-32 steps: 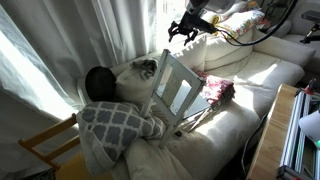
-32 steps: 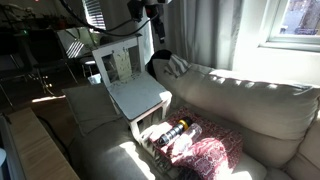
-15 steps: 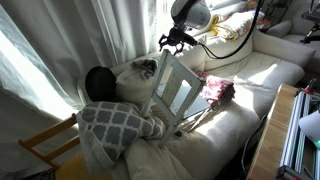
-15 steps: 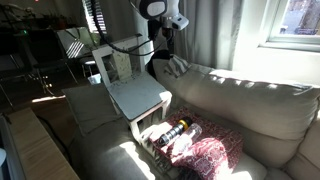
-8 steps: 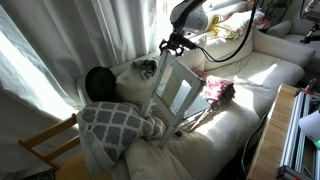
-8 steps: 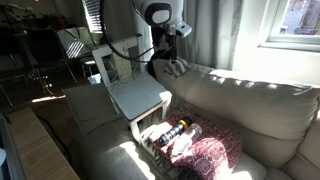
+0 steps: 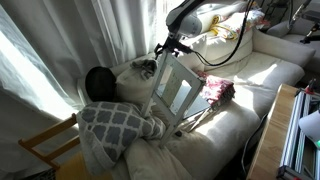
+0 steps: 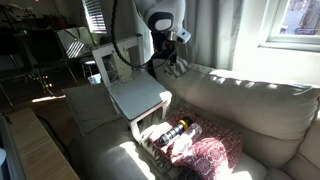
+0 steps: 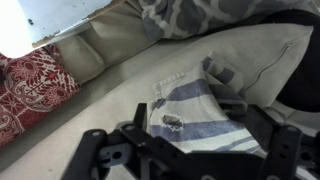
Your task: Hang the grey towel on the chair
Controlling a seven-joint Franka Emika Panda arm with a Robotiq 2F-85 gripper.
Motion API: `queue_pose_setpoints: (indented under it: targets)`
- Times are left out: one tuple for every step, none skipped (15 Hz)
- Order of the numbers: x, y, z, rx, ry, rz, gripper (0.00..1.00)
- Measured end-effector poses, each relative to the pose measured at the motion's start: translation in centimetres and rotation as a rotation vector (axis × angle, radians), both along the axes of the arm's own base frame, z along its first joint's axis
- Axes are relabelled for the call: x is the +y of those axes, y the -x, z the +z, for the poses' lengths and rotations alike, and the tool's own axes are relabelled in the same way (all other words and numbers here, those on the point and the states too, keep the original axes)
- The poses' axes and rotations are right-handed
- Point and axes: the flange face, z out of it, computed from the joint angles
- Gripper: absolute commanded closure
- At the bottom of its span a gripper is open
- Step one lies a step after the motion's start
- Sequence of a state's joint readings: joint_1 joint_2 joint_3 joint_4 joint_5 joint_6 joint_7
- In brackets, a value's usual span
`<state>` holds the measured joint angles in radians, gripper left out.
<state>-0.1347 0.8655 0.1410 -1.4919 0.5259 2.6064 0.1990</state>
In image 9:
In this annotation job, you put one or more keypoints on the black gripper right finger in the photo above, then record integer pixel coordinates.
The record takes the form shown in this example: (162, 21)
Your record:
(283, 146)

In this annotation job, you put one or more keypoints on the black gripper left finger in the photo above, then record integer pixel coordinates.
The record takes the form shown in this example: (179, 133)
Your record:
(133, 146)

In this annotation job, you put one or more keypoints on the grey white striped towel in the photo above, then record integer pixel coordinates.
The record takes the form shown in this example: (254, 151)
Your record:
(193, 106)

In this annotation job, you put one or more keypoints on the beige fabric sofa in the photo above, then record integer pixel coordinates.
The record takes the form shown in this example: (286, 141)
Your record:
(100, 116)

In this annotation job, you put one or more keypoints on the black rounded object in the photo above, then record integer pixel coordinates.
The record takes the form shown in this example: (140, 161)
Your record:
(306, 73)

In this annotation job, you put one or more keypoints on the red white patterned pillow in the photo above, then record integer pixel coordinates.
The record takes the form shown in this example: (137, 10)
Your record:
(30, 86)

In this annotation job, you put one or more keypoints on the grey white patterned pillow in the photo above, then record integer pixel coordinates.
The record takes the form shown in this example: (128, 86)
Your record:
(186, 16)

